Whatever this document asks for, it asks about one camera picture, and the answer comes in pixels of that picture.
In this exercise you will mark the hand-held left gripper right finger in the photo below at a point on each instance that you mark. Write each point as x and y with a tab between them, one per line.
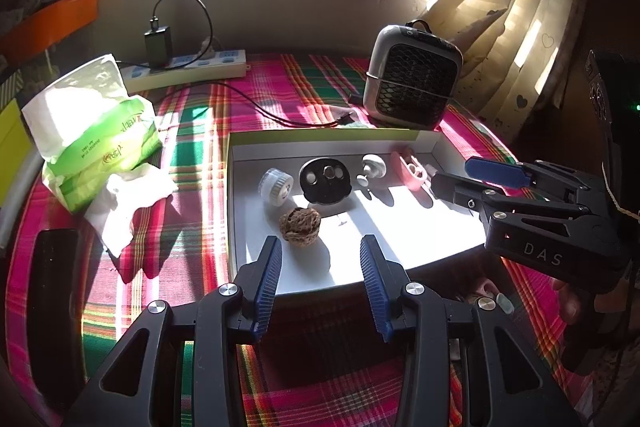
375	287

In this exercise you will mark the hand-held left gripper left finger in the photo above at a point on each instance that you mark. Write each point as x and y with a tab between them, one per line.
267	277

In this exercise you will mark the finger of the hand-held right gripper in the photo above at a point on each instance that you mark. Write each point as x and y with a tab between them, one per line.
495	169
460	189

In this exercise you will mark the green white cardboard box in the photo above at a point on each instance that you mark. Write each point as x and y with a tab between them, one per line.
425	232

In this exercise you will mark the brown walnut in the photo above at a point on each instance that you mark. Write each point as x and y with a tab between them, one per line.
300	227

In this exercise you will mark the small white round knob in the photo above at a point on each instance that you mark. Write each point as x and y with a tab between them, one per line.
374	164

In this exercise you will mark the white round ribbed cap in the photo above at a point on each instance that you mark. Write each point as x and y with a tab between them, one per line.
272	184

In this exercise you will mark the black round perforated disc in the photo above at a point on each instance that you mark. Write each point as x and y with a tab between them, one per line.
320	194

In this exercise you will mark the person's right hand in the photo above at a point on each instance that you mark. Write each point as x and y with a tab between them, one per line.
567	304

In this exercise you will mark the plaid blanket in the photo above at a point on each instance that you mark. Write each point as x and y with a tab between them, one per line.
325	377

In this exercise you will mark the heart print curtain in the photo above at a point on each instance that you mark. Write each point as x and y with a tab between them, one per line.
525	57

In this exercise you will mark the small grey desk fan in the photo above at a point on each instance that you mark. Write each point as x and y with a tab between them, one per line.
415	72

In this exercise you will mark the crumpled white tissue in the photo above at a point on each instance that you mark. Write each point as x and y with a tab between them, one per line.
135	194

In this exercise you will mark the black remote control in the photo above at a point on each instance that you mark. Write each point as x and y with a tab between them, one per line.
57	282

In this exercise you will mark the green white tissue pack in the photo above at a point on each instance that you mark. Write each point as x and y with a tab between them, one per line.
100	142

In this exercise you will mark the white power strip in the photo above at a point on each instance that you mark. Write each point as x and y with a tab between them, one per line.
220	64

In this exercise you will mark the white plug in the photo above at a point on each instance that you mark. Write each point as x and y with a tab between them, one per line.
207	47

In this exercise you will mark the black charger adapter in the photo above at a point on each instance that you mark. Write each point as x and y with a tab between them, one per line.
157	47

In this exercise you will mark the yellow-green box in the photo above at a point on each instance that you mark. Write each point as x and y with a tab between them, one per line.
10	147

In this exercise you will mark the striped box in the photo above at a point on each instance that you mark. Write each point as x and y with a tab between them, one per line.
10	87

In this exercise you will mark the orange tray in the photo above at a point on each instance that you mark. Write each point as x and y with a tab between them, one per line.
55	19

